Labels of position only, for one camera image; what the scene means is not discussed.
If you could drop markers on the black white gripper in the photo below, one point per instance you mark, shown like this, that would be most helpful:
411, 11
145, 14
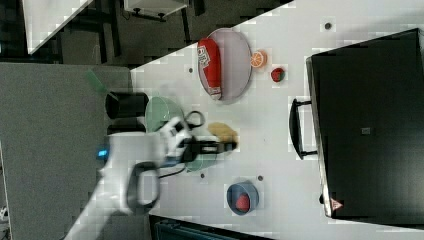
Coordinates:
192, 147

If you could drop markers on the yellow plush peeled banana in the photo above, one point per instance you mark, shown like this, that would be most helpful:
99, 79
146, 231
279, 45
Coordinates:
223, 132

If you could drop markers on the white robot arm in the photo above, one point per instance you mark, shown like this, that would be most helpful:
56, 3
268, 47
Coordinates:
129, 155

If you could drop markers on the blue bowl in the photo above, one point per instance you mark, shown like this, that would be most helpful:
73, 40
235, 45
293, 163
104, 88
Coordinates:
235, 190

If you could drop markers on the red toy strawberry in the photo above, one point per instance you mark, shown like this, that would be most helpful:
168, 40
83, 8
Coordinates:
243, 203

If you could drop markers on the grey round plate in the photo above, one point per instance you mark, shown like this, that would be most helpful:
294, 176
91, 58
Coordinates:
235, 63

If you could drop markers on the red ketchup bottle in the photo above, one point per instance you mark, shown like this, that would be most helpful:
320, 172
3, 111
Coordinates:
210, 62

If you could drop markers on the orange slice toy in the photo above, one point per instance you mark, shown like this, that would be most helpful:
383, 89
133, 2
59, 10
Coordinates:
258, 59

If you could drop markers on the red green toy fruit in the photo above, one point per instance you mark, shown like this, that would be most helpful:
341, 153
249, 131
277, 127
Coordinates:
278, 74

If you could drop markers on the black toaster oven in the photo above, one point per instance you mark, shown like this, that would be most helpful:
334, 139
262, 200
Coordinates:
367, 102

